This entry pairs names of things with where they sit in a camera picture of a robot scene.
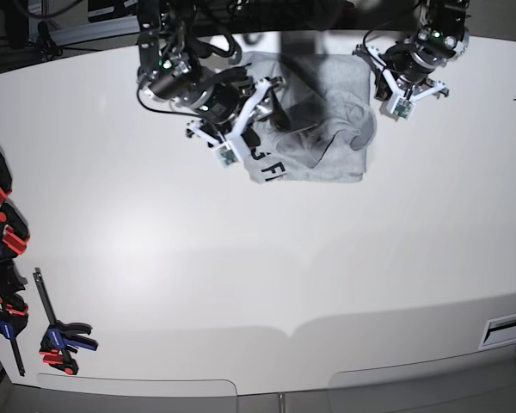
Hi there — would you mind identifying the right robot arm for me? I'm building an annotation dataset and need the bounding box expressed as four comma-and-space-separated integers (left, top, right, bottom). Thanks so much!
136, 1, 290, 149

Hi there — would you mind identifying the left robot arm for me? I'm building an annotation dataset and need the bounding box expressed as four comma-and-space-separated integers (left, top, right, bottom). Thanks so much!
354, 0, 470, 102

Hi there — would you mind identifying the grey T-shirt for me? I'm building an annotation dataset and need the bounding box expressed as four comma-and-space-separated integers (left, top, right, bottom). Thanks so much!
243, 52, 377, 184

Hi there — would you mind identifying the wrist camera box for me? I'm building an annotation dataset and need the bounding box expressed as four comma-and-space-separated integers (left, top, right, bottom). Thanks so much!
386, 95, 416, 120
212, 140, 249, 168

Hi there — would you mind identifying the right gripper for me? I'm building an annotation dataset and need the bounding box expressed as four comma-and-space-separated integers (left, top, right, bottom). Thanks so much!
186, 77, 291, 149

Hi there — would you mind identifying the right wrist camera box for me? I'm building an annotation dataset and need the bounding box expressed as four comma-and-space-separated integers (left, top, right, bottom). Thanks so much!
212, 140, 249, 168

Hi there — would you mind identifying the blue red bar clamp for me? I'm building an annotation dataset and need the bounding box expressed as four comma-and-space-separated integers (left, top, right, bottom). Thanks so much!
0, 202, 31, 300

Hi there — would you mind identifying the black blue bar clamp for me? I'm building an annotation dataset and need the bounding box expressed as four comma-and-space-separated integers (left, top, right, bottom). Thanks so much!
0, 260, 28, 377

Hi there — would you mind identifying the small blue bar clamp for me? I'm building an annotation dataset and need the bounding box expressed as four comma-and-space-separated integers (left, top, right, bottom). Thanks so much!
33, 268, 99, 376

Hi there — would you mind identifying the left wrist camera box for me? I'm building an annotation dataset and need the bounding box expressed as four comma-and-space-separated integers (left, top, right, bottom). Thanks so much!
386, 95, 416, 120

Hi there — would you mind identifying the white label card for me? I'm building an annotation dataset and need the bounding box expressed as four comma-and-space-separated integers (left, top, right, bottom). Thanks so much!
478, 314, 516, 351

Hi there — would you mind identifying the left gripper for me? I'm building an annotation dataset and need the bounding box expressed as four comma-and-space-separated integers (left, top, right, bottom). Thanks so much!
353, 43, 449, 102

